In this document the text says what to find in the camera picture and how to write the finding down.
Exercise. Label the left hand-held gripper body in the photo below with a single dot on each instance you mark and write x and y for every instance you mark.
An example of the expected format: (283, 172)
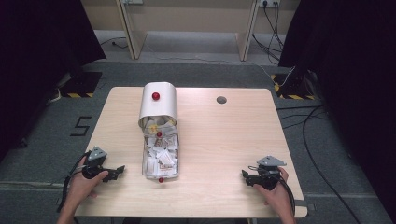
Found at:
(93, 168)

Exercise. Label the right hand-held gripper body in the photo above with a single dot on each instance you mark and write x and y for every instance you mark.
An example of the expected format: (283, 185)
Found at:
(267, 177)

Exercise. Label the clear swing lid red knobs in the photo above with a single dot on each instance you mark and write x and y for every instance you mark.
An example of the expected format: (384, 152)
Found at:
(161, 177)

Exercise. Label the pile of white paper scraps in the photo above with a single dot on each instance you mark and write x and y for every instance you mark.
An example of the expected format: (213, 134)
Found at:
(162, 152)

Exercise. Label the white trash can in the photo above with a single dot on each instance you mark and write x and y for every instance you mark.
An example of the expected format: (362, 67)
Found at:
(158, 105)

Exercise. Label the person's left hand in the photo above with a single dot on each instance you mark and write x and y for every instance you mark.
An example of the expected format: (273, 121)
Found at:
(81, 186)

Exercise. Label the person's right hand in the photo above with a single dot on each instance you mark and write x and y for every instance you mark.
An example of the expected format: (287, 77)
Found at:
(280, 196)

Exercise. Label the black mat yellow striped edge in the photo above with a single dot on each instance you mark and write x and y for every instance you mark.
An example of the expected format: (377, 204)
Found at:
(294, 88)
(81, 84)

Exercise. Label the black curtain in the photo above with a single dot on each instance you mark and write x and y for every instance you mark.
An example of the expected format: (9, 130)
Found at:
(37, 62)
(348, 62)

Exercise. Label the wooden desk leg panel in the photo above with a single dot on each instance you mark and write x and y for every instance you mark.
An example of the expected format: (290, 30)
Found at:
(132, 34)
(246, 34)

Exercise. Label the white power strip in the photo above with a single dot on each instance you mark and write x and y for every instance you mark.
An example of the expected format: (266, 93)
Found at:
(133, 1)
(269, 2)

